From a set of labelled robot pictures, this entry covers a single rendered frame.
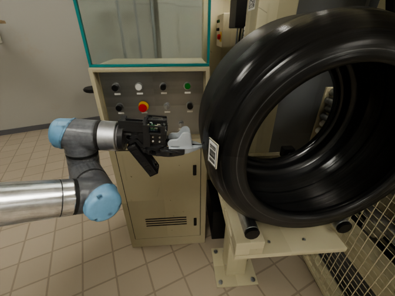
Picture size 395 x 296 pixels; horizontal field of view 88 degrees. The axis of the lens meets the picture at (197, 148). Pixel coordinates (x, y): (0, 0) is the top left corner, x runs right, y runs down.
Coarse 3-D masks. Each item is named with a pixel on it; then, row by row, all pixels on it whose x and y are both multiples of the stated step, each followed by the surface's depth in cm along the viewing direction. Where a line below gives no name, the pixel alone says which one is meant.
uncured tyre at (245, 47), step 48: (240, 48) 47; (288, 48) 36; (336, 48) 34; (384, 48) 35; (240, 96) 39; (336, 96) 68; (384, 96) 58; (240, 144) 42; (336, 144) 73; (384, 144) 59; (240, 192) 48; (288, 192) 73; (336, 192) 65; (384, 192) 52
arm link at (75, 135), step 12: (60, 120) 48; (72, 120) 48; (84, 120) 49; (96, 120) 50; (48, 132) 46; (60, 132) 46; (72, 132) 47; (84, 132) 47; (96, 132) 47; (60, 144) 47; (72, 144) 48; (84, 144) 48; (96, 144) 48; (72, 156) 49; (84, 156) 50
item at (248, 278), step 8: (216, 248) 151; (216, 256) 146; (216, 264) 141; (248, 264) 141; (216, 272) 136; (224, 272) 136; (248, 272) 136; (216, 280) 132; (224, 280) 132; (232, 280) 132; (240, 280) 132; (248, 280) 132; (256, 280) 132
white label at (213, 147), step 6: (210, 138) 44; (210, 144) 44; (216, 144) 42; (210, 150) 45; (216, 150) 42; (210, 156) 46; (216, 156) 43; (210, 162) 46; (216, 162) 44; (216, 168) 44
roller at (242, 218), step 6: (240, 216) 63; (240, 222) 62; (246, 222) 60; (252, 222) 60; (246, 228) 58; (252, 228) 58; (258, 228) 59; (246, 234) 58; (252, 234) 58; (258, 234) 58
